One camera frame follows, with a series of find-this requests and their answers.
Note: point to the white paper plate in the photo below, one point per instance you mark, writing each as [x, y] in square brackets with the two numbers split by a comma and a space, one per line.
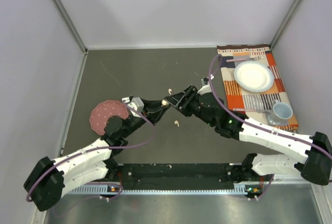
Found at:
[253, 76]

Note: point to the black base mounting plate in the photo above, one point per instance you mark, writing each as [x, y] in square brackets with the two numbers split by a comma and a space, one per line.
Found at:
[179, 183]

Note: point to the patterned orange placemat cloth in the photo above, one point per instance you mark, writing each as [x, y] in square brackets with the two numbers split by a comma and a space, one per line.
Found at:
[237, 97]

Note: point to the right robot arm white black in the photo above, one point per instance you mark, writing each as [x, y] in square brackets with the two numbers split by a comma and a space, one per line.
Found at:
[306, 155]

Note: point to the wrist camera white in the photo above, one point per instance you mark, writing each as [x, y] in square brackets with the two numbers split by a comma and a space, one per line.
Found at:
[206, 85]
[135, 105]

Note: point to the aluminium corner post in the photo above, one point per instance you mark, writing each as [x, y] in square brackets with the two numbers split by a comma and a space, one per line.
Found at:
[70, 25]
[286, 21]

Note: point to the pink handled fork rear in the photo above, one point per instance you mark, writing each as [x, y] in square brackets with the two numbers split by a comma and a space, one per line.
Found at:
[245, 59]

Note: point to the left aluminium corner post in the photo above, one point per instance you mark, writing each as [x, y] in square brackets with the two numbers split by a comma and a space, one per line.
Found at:
[70, 25]

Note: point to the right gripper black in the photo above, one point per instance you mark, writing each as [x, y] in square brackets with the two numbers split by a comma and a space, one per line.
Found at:
[185, 97]

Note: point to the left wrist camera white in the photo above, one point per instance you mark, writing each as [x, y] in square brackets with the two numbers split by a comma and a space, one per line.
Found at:
[135, 105]

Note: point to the pink polka dot plate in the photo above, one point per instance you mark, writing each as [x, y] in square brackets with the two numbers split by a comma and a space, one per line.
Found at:
[103, 111]

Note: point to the light blue cup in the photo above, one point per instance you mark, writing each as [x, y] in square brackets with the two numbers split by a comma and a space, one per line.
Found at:
[281, 113]

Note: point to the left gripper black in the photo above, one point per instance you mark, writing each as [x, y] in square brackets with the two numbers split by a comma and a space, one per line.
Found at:
[153, 110]

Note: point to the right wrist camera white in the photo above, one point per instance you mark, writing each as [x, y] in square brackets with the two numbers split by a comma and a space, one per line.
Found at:
[206, 85]

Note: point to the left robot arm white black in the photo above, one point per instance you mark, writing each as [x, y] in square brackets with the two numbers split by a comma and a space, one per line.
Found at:
[114, 121]

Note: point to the right aluminium corner post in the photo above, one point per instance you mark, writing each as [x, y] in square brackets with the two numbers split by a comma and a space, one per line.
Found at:
[286, 21]

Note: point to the pink earbud charging case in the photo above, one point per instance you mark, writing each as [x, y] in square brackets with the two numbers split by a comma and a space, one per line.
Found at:
[164, 103]

